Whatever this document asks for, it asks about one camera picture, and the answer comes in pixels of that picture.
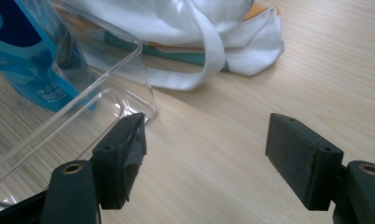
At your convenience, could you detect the blue snack packet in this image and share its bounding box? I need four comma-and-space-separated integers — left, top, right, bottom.
0, 0, 98, 113

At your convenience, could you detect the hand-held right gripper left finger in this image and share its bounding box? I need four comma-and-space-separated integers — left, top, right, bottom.
91, 112, 147, 210

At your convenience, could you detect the clear plastic storage box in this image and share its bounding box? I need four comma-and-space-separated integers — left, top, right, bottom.
0, 0, 158, 216

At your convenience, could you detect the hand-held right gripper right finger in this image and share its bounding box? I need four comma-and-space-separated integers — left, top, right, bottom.
264, 112, 345, 212

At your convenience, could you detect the white cloth tote bag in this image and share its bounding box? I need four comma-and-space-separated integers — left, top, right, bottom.
56, 0, 285, 91

